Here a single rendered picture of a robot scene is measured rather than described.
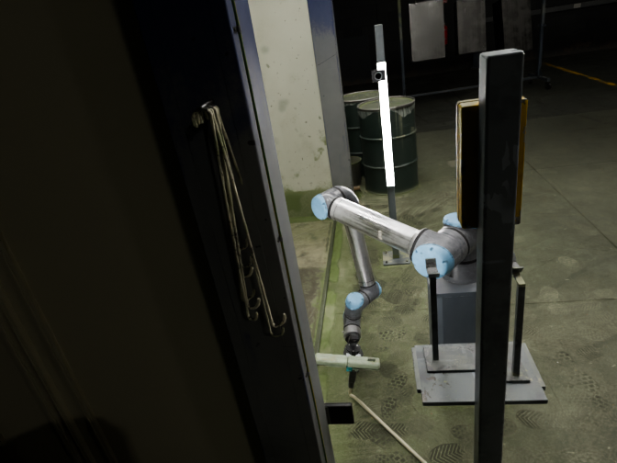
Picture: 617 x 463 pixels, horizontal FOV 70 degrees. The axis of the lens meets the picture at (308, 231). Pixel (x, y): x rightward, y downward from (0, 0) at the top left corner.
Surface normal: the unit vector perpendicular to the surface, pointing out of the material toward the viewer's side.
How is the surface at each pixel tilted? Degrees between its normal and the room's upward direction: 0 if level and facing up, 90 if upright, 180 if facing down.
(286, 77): 90
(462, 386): 0
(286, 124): 90
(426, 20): 81
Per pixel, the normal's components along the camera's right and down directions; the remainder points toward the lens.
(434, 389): -0.15, -0.89
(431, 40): -0.14, 0.30
